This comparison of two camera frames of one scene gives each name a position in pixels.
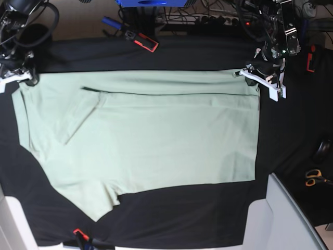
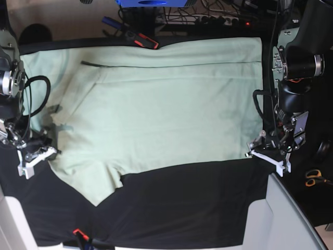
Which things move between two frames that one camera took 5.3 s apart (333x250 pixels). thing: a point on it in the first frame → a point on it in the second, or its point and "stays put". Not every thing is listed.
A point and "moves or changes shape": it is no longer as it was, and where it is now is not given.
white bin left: (14, 233) stays put
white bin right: (278, 222) stays put
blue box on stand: (152, 3) stays put
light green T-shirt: (95, 135) moves or changes shape
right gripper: (270, 67) → (278, 141)
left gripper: (18, 62) → (31, 145)
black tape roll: (323, 151) stays put
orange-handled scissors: (315, 175) stays put
